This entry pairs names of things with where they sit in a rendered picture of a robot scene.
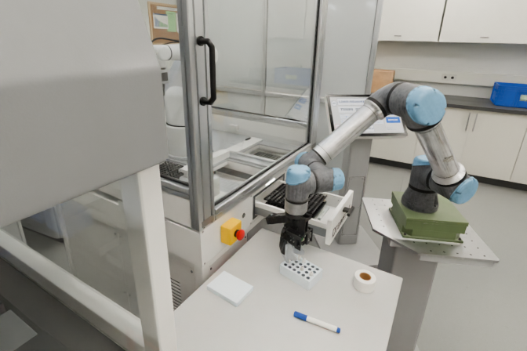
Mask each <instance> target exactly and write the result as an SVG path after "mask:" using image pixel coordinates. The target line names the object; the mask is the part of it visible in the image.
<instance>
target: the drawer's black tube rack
mask: <svg viewBox="0 0 527 351"><path fill-rule="evenodd" d="M319 196H320V197H321V196H323V194H320V193H318V194H309V197H308V205H307V213H308V211H310V209H311V208H312V206H313V205H314V204H315V203H317V201H318V199H319V198H320V197H319ZM264 200H266V201H267V202H266V203H264V204H269V205H271V206H275V207H277V208H281V209H284V210H285V184H284V183H282V184H281V185H280V186H278V187H277V188H276V189H275V190H273V191H272V192H271V193H269V194H268V195H267V196H266V197H265V198H264ZM326 202H327V201H325V202H324V201H323V202H322V203H321V204H320V205H319V206H318V208H317V209H316V210H315V211H314V213H313V214H310V213H308V214H310V215H311V218H312V219H314V217H315V216H316V215H317V214H318V213H319V212H320V211H321V210H322V208H323V207H324V206H325V204H326Z"/></svg>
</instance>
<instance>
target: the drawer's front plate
mask: <svg viewBox="0 0 527 351"><path fill-rule="evenodd" d="M353 193H354V191H353V190H349V191H348V192H347V194H346V195H345V197H344V198H343V200H342V201H341V202H340V203H339V205H338V206H337V207H336V209H335V210H334V212H333V213H332V214H331V216H330V217H329V218H328V221H327V228H326V235H325V244H327V245H330V244H331V243H332V241H333V239H334V237H335V236H336V235H337V233H338V231H339V230H340V228H341V226H342V225H343V223H344V222H345V220H346V219H347V214H346V212H343V208H344V207H347V208H351V205H352V199H353ZM349 205H350V207H349ZM344 215H345V217H344V218H343V216H344ZM341 219H342V220H343V222H342V221H341V225H340V227H338V226H339V225H338V223H339V224H340V220H341ZM337 225H338V226H337ZM336 226H337V227H336ZM335 227H336V231H335V229H334V228H335ZM337 228H339V229H337ZM333 229H334V230H333ZM334 233H335V234H334ZM333 235H334V236H333Z"/></svg>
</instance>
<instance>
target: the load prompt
mask: <svg viewBox="0 0 527 351"><path fill-rule="evenodd" d="M366 99H367V98H337V103H338V105H364V101H365V100H366Z"/></svg>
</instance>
